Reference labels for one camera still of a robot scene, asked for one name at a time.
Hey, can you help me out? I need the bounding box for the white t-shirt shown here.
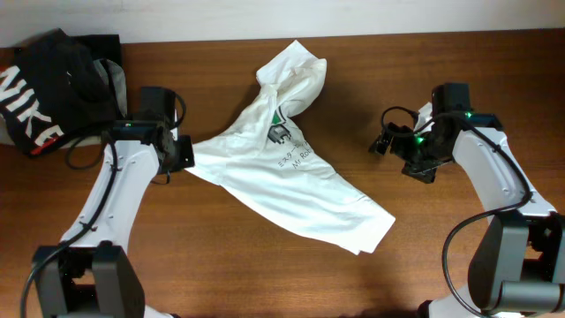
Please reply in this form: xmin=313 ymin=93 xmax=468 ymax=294
xmin=189 ymin=41 xmax=395 ymax=254

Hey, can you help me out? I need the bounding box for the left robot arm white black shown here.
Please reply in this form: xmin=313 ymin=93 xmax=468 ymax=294
xmin=19 ymin=87 xmax=194 ymax=317

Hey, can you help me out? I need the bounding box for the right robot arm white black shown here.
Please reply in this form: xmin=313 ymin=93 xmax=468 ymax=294
xmin=369 ymin=82 xmax=564 ymax=318

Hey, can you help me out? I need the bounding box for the black shirt with white lettering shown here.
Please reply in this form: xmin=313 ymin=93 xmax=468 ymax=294
xmin=1 ymin=29 xmax=126 ymax=157

